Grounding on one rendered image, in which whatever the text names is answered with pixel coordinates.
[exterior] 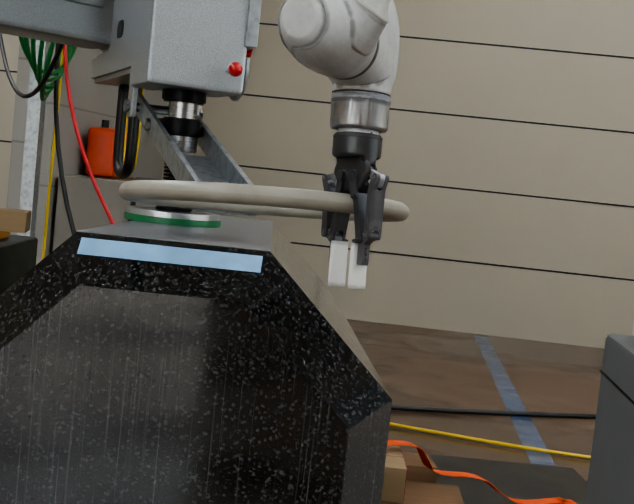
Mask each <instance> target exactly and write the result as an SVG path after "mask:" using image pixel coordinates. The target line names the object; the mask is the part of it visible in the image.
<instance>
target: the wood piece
mask: <svg viewBox="0 0 634 504"><path fill-rule="evenodd" d="M30 222H31V210H21V209H10V208H0V231H5V232H16V233H26V232H28V231H29V230H30Z"/></svg>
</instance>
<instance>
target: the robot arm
mask: <svg viewBox="0 0 634 504"><path fill-rule="evenodd" d="M278 32H279V35H280V38H281V41H282V43H283V44H284V46H285V47H286V48H287V50H289V52H290V53H291V54H292V55H293V57H294V58H295V59H296V60H297V61H298V62H299V63H301V64H302V65H303V66H305V67H306V68H308V69H310V70H312V71H314V72H316V73H318V74H321V75H323V76H327V77H328V79H329V80H330V81H331V82H332V96H331V113H330V128H332V129H334V130H337V131H338V132H336V133H335V134H334V135H333V147H332V155H333V156H334V157H336V158H337V163H336V166H335V169H334V172H333V173H331V174H330V175H328V174H324V175H323V176H322V181H323V187H324V191H328V192H338V193H347V194H350V197H351V198H352V199H353V207H354V224H355V239H353V240H352V243H351V250H350V263H349V276H348V288H349V289H365V285H366V272H367V266H368V263H369V252H370V244H372V242H374V241H376V240H377V241H379V240H380V239H381V232H382V222H383V211H384V201H385V191H386V188H387V185H388V182H389V176H388V175H384V174H380V173H379V172H377V167H376V160H379V159H380V158H381V152H382V140H383V138H381V136H380V135H379V134H381V133H386V132H387V130H388V122H389V109H390V104H391V100H390V97H391V91H392V87H393V84H394V82H395V79H396V75H397V69H398V60H399V46H400V29H399V20H398V15H397V10H396V7H395V4H394V1H393V0H284V2H283V3H282V5H281V7H280V10H279V14H278ZM349 217H350V214H348V213H338V212H327V211H322V227H321V235H322V237H326V238H327V239H328V240H329V241H330V248H329V274H328V286H337V287H344V286H345V280H346V267H347V254H348V240H347V239H345V236H346V231H347V226H348V222H349ZM328 229H329V230H328ZM372 231H374V232H372ZM338 232H339V233H338ZM363 233H364V234H363Z"/></svg>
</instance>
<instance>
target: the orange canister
mask: <svg viewBox="0 0 634 504"><path fill-rule="evenodd" d="M109 122H110V121H109V120H102V125H101V127H94V126H93V127H90V129H89V131H88V142H87V153H86V156H87V159H88V162H89V164H90V167H91V169H92V172H93V175H94V177H95V178H100V179H110V180H119V181H133V180H141V179H133V178H124V179H121V178H119V177H117V176H116V174H115V172H114V169H113V148H114V135H115V129H114V128H109Z"/></svg>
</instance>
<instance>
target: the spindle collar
mask: <svg viewBox="0 0 634 504"><path fill-rule="evenodd" d="M197 107H198V104H193V103H186V102H176V101H169V112H168V117H164V118H159V120H160V121H161V123H162V124H163V126H164V127H165V129H166V130H167V132H168V133H169V135H170V136H171V138H172V139H173V141H174V142H175V144H176V145H177V147H178V148H179V150H180V151H181V152H188V153H197V145H198V139H197V138H199V137H201V136H202V126H203V123H202V122H201V121H200V120H196V118H197Z"/></svg>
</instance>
